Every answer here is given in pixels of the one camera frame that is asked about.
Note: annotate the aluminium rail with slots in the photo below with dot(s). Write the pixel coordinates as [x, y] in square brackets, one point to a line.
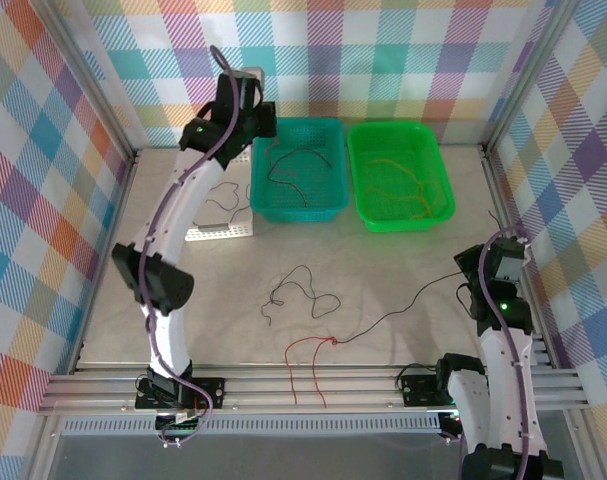
[263, 387]

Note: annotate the white perforated plastic basket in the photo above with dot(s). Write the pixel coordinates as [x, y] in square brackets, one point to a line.
[233, 232]

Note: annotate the teal plastic basket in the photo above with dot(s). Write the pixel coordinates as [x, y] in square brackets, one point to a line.
[313, 185]

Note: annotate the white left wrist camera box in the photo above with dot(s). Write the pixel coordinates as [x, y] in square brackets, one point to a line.
[255, 75]

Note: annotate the green plastic basket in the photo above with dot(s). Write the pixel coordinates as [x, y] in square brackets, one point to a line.
[398, 145]

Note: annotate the aluminium side rail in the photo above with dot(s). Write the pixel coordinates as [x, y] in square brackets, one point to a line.
[120, 200]
[498, 190]

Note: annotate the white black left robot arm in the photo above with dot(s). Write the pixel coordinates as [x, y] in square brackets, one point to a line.
[183, 200]

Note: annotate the small controller board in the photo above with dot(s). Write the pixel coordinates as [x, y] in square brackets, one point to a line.
[180, 425]
[450, 425]

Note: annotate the aluminium frame post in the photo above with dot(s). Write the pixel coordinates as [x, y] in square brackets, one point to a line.
[528, 75]
[93, 82]

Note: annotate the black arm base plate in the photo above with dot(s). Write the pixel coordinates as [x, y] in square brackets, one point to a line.
[415, 390]
[210, 390]

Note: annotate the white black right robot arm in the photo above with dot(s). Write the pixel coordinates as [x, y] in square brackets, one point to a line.
[508, 380]

